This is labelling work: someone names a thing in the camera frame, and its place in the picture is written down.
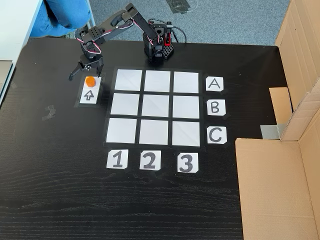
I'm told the white nine-square paper grid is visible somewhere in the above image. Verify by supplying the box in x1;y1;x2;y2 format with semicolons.
102;66;204;149

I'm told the white arrow paper sheet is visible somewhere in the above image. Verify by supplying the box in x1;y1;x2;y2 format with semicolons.
79;76;102;105

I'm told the person in blue trousers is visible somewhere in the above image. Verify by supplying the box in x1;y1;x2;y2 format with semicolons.
29;0;95;40

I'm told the red and black clamp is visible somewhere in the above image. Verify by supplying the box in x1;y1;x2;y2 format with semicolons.
163;21;175;47

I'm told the white table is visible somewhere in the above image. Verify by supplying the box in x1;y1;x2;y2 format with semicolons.
0;0;46;61

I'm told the number 1 paper sheet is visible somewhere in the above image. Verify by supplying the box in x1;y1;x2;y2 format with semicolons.
106;149;129;170

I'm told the number 2 paper sheet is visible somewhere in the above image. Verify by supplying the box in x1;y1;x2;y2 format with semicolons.
139;150;162;171

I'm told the dark floor tape patch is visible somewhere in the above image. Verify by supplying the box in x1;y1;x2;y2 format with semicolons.
166;0;198;15

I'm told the letter A paper sheet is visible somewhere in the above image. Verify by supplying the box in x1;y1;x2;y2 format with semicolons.
205;76;225;93

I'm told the letter B paper sheet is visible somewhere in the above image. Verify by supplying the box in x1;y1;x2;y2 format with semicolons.
206;99;227;116

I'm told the number 3 paper sheet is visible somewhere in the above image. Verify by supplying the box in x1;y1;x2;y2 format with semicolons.
177;152;200;173

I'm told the letter C paper sheet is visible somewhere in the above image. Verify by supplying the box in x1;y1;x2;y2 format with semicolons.
206;126;228;145

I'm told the large brown cardboard box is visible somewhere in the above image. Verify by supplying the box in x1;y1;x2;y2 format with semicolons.
234;0;320;240

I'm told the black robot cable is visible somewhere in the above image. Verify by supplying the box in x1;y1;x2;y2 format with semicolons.
171;25;188;44

